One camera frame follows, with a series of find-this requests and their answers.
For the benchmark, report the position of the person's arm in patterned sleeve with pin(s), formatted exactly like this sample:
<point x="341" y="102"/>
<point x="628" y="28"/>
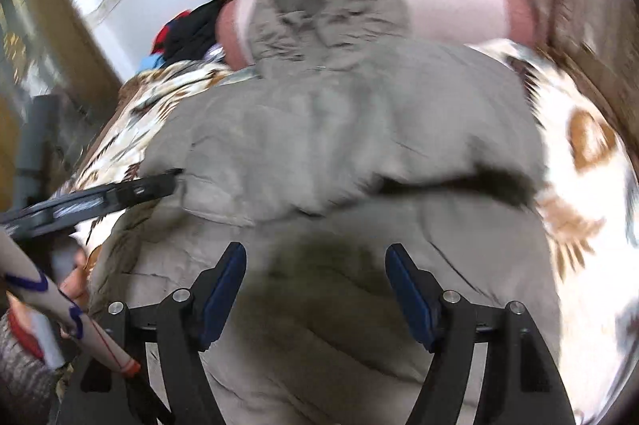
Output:
<point x="55" y="300"/>

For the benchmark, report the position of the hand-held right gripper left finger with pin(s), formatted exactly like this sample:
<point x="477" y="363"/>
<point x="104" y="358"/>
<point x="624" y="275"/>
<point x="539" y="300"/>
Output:
<point x="225" y="295"/>

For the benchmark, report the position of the red cloth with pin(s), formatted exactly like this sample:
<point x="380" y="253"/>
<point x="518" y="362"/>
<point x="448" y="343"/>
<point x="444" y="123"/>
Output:
<point x="167" y="33"/>

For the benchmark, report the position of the person's left hand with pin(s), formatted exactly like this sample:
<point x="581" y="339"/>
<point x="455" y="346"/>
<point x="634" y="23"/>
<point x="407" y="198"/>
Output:
<point x="75" y="287"/>

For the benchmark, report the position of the glass panel door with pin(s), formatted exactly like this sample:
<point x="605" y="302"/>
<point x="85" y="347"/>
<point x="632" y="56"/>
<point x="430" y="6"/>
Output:
<point x="30" y="45"/>

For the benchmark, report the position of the black cloth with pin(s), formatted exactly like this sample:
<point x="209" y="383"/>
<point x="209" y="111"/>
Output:
<point x="194" y="30"/>

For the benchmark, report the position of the leaf print blanket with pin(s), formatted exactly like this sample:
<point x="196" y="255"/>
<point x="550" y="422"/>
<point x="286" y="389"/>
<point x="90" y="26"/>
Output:
<point x="574" y="145"/>

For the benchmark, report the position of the blue cloth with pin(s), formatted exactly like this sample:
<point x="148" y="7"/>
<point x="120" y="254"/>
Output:
<point x="152" y="63"/>

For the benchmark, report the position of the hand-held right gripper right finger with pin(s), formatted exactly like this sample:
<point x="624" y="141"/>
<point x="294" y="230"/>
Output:
<point x="408" y="300"/>

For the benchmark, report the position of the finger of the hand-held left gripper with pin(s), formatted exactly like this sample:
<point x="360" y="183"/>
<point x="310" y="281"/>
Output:
<point x="100" y="198"/>

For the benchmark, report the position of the grey plastic tube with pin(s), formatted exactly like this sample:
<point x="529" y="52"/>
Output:
<point x="35" y="140"/>

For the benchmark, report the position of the striped floral sofa backrest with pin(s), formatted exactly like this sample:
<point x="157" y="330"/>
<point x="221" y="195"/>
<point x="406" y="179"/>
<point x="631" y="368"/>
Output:
<point x="594" y="30"/>

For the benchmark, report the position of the grey quilted blanket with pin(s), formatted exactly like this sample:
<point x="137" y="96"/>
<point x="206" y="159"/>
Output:
<point x="324" y="145"/>

